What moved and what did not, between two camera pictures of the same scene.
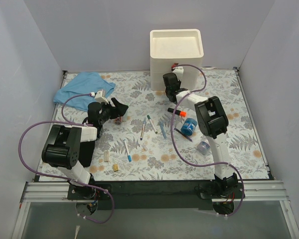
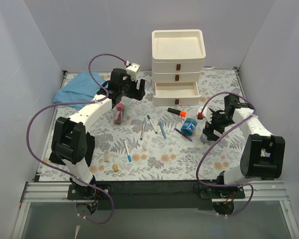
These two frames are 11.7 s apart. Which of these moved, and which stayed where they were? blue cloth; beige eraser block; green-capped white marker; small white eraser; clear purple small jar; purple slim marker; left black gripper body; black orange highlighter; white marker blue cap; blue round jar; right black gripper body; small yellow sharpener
Moved: right black gripper body; left black gripper body; clear purple small jar
Stayed: purple slim marker; small yellow sharpener; small white eraser; white marker blue cap; blue cloth; green-capped white marker; blue round jar; black orange highlighter; beige eraser block
